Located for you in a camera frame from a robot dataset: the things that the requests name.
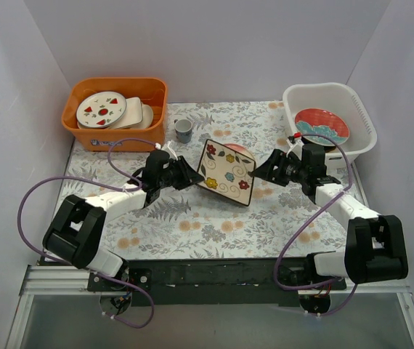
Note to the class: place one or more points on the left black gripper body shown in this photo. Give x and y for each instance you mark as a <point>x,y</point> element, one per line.
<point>181,172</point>

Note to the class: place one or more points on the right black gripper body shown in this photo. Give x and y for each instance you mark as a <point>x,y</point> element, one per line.
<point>277,168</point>

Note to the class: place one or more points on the square floral plate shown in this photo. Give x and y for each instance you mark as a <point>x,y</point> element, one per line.
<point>226,172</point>

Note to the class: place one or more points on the large red teal plate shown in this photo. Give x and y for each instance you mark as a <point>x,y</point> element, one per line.
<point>320,127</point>

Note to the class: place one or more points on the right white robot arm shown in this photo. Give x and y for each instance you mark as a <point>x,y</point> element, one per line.
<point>375,246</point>

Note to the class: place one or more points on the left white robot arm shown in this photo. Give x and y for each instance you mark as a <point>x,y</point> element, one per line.
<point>75,232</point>

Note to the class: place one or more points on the orange plastic bin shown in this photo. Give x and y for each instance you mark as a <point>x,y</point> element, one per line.
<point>151,91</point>

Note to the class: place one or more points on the white plastic bin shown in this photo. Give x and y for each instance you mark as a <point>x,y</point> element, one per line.
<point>338,99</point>

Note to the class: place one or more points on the floral patterned table mat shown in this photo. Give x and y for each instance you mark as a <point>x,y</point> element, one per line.
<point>196,223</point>

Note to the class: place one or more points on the dark plate under square plate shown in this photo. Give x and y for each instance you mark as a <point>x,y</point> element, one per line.
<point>240,149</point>

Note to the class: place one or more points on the small grey white cup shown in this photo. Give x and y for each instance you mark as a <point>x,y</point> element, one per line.
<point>183,130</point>

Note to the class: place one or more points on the small cream plate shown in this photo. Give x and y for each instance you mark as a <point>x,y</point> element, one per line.
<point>147,118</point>

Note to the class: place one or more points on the cream rectangular plate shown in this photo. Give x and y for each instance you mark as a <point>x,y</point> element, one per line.
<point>132,116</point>

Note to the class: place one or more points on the round watermelon pattern plate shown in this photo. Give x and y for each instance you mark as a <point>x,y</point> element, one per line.
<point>101,110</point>

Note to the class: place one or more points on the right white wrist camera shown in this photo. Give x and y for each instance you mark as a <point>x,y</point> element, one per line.
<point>295,144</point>

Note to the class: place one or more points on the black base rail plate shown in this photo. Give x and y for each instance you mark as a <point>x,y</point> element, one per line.
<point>208,282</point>

